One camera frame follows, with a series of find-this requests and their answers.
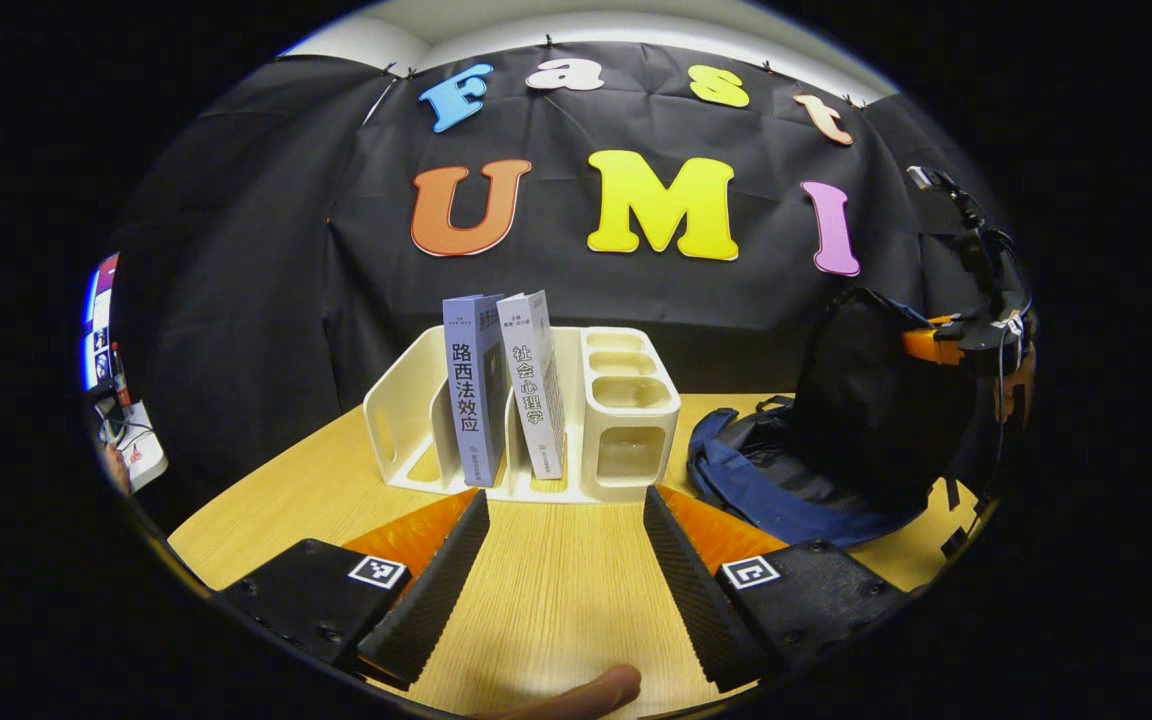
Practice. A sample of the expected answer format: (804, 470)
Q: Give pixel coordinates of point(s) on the blue schoolbag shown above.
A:
(856, 400)

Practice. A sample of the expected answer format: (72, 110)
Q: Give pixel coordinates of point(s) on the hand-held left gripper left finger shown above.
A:
(436, 590)

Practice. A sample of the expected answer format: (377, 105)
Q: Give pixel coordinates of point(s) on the red bottle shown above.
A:
(119, 385)

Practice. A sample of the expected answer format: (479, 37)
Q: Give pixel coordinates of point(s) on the cream plastic bookshelf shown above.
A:
(626, 440)

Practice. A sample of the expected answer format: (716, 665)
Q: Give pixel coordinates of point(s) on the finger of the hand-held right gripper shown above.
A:
(931, 345)

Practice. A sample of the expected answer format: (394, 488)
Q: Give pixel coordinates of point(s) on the blue spine book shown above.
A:
(471, 400)

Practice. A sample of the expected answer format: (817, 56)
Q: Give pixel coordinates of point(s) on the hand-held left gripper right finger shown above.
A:
(696, 600)

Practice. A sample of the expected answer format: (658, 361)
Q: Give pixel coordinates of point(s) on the computer monitor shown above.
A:
(96, 320)

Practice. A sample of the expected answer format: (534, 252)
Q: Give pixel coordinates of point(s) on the white spine book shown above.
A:
(531, 400)

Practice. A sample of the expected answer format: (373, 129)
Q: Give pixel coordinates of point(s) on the black backdrop cloth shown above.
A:
(286, 300)

